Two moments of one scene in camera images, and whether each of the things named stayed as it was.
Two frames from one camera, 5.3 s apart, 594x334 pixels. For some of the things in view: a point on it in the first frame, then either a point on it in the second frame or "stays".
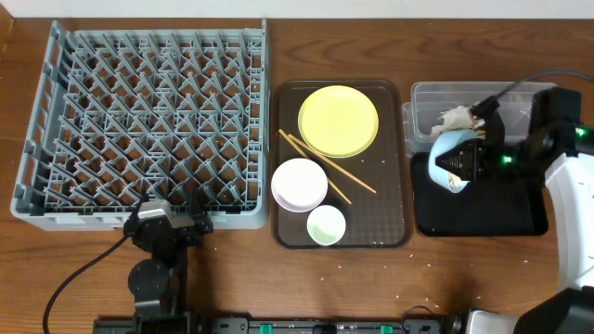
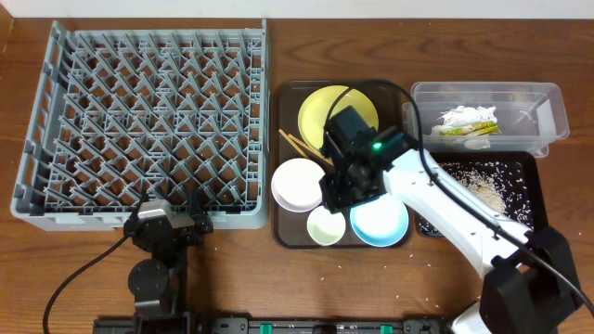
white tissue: [458, 118] stays
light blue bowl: [443, 142] -> [380, 222]
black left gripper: [187, 224] stays
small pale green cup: [326, 225] stays
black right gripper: [473, 160] -> [332, 199]
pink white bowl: [299, 185] stays
